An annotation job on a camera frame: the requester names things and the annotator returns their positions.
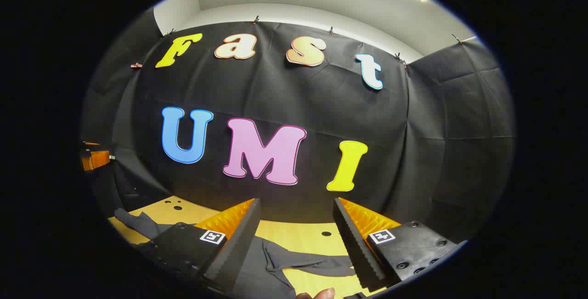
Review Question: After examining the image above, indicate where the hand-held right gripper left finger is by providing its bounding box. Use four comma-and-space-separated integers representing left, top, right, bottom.
138, 198, 262, 294

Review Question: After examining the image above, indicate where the grey button shirt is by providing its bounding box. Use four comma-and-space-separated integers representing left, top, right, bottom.
114, 207, 358, 299

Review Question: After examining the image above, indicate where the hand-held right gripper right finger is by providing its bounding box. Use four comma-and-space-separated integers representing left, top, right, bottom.
333, 197, 461, 293

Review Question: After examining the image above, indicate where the black backdrop cloth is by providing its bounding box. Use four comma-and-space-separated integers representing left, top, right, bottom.
80, 7, 516, 244

